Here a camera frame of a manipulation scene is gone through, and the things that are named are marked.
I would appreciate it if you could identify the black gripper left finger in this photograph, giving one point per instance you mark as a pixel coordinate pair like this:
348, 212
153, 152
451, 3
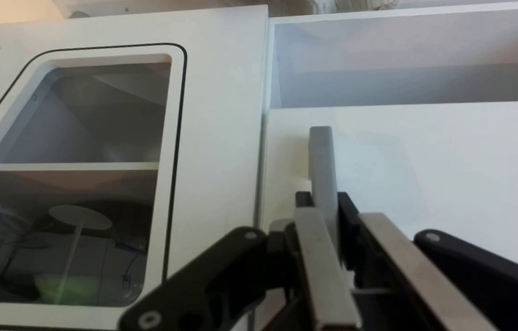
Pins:
326, 277

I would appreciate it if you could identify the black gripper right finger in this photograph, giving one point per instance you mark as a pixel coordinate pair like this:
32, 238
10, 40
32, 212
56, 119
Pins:
430, 282

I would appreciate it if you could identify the white oven door with window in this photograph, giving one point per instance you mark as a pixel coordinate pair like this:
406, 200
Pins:
215, 122

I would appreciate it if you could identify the white toy kitchen cabinet body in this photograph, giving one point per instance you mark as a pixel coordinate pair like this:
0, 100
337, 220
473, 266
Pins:
406, 58

